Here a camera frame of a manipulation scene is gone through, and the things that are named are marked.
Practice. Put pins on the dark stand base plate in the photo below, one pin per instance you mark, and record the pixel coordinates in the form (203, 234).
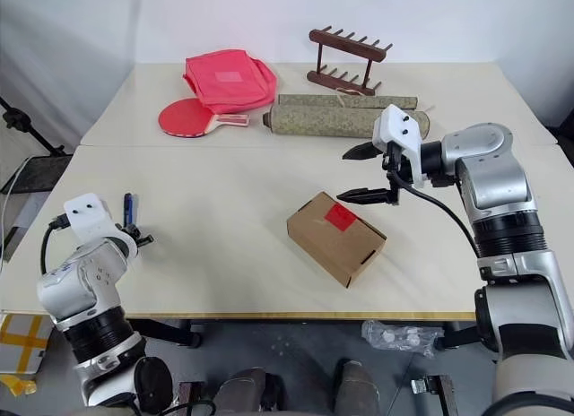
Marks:
(38, 174)

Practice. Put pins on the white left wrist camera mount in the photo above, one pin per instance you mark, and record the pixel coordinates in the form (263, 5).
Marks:
(87, 221)

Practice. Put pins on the red table tennis paddle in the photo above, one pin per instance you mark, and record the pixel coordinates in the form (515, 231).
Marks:
(184, 118)

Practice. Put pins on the clear plastic bag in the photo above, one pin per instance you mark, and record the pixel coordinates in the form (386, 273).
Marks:
(399, 337)

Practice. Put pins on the red tape patch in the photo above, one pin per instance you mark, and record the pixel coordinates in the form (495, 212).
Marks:
(341, 217)

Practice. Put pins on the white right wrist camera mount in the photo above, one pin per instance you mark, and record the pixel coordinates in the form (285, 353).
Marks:
(399, 129)

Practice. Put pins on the dark wooden peg rack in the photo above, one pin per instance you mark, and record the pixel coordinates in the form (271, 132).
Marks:
(345, 46)

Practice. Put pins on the yellow-taped grey box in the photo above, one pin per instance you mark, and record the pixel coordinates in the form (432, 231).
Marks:
(20, 340)

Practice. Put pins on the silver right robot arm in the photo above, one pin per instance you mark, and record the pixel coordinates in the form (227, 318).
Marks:
(498, 174)

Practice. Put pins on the red fabric bag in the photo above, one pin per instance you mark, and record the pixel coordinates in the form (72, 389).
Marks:
(228, 82)

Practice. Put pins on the black table leg with caster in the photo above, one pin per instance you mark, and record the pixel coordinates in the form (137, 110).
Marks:
(459, 335)
(166, 331)

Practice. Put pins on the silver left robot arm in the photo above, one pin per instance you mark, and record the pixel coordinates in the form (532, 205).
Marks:
(76, 281)

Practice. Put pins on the yellow tape scrap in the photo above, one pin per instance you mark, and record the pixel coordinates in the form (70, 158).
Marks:
(15, 383)

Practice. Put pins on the dark rounded shape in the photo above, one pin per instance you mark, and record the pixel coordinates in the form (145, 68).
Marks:
(242, 391)
(356, 387)

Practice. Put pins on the black light stand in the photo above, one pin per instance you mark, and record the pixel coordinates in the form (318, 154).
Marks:
(27, 129)

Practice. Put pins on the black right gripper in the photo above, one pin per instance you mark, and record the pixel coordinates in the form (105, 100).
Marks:
(394, 165)

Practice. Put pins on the thick rolled patterned scroll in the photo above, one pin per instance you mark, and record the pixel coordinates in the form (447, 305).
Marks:
(323, 120)

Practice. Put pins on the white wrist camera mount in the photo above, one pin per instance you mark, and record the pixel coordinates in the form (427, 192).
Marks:
(87, 221)
(399, 129)

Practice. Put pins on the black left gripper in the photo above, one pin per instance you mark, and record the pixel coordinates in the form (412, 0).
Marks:
(132, 232)

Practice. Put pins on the brown cardboard box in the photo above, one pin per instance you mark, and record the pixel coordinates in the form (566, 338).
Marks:
(332, 250)

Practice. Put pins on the thin rolled patterned scroll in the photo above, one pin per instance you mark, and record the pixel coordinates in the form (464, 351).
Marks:
(314, 101)

